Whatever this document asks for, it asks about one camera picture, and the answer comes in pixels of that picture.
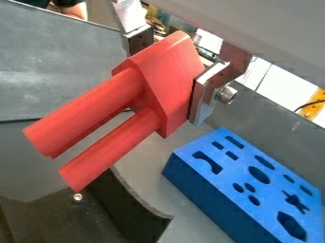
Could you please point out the black curved fixture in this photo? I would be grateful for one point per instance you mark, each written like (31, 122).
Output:
(106, 214)

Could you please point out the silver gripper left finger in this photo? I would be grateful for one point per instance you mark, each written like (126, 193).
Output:
(136, 32)

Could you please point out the red three-prong object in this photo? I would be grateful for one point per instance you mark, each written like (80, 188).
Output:
(151, 84)

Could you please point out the blue shape-sorter block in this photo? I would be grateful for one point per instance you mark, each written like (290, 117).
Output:
(251, 196)

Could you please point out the yellow object in background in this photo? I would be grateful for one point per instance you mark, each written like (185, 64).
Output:
(314, 105)

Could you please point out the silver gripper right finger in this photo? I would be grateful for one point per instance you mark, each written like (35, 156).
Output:
(210, 85)

